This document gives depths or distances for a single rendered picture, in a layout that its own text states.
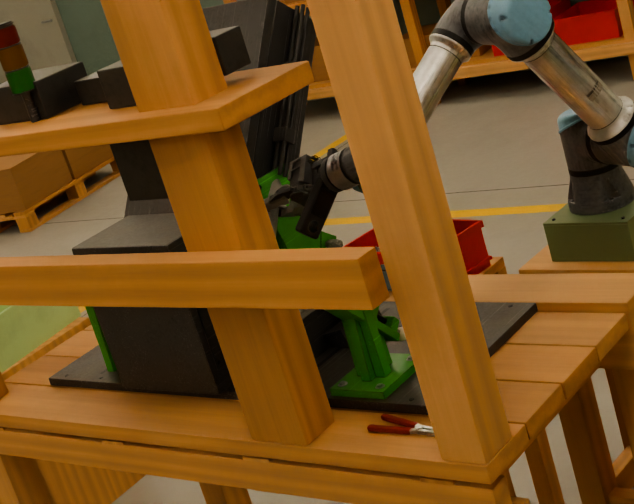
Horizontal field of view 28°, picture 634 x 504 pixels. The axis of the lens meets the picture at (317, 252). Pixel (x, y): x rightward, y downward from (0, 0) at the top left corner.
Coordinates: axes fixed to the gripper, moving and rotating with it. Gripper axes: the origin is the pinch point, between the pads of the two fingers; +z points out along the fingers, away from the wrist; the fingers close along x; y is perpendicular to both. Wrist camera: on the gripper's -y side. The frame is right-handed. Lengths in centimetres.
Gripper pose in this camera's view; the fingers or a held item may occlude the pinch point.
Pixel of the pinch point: (272, 212)
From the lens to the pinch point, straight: 257.9
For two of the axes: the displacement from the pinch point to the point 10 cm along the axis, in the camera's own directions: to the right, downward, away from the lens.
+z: -6.5, 2.7, 7.1
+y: 0.8, -9.0, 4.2
